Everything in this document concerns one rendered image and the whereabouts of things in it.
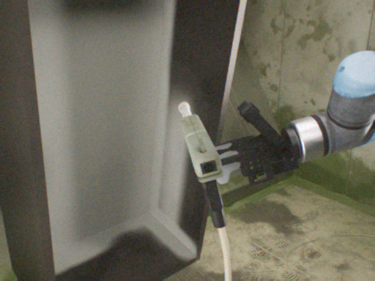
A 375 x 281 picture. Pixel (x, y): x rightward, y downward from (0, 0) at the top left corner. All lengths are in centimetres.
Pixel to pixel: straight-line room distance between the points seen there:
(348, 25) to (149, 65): 166
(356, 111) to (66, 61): 82
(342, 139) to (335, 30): 203
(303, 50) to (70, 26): 204
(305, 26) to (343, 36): 30
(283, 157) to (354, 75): 22
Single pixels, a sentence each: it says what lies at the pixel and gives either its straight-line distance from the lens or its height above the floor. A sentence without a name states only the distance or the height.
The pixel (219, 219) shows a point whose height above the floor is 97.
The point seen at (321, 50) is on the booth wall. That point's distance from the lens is 287.
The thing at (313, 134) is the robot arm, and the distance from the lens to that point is 80.
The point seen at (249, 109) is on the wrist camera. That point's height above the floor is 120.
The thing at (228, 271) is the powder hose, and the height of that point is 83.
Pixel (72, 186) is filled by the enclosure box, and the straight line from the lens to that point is 143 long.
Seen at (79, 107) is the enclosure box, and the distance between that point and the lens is 130.
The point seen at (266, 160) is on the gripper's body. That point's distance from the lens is 79.
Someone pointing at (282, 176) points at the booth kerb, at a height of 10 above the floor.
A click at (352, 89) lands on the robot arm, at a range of 72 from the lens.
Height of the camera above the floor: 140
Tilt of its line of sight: 23 degrees down
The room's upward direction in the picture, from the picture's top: 2 degrees counter-clockwise
